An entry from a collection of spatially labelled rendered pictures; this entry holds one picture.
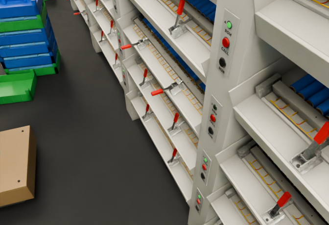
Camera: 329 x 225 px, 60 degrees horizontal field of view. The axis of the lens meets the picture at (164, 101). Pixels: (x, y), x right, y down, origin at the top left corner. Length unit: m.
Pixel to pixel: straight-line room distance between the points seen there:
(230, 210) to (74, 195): 0.71
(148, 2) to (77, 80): 1.04
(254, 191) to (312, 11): 0.40
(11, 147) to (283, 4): 1.18
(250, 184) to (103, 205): 0.74
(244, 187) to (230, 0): 0.40
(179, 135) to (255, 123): 0.49
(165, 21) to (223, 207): 0.54
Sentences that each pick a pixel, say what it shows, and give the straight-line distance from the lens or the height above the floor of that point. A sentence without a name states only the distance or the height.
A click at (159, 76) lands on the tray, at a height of 0.54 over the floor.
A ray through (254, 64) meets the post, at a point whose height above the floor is 0.83.
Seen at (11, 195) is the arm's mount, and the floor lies 0.12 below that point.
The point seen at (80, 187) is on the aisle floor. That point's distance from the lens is 1.34.
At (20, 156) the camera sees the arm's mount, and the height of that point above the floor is 0.16.
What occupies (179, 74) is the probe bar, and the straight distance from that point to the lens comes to 0.87.
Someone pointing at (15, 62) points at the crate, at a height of 0.12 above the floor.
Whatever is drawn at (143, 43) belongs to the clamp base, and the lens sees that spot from 1.05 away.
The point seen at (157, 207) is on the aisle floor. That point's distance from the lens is 1.25.
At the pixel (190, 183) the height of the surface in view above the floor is 0.17.
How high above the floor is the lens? 1.12
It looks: 44 degrees down
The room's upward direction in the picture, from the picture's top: straight up
